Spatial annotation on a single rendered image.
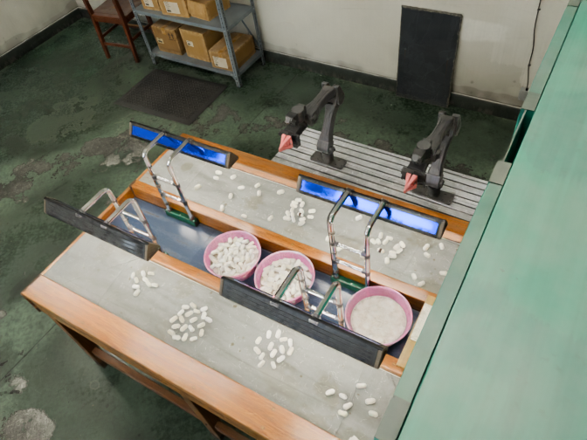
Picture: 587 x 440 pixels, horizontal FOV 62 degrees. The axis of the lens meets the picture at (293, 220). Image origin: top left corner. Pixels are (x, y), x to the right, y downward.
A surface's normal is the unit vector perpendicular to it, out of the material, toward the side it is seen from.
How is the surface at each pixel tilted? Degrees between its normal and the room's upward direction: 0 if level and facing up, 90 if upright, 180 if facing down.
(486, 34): 90
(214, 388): 0
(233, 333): 0
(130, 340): 0
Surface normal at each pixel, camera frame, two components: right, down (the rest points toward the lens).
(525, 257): -0.13, -0.64
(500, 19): -0.53, 0.69
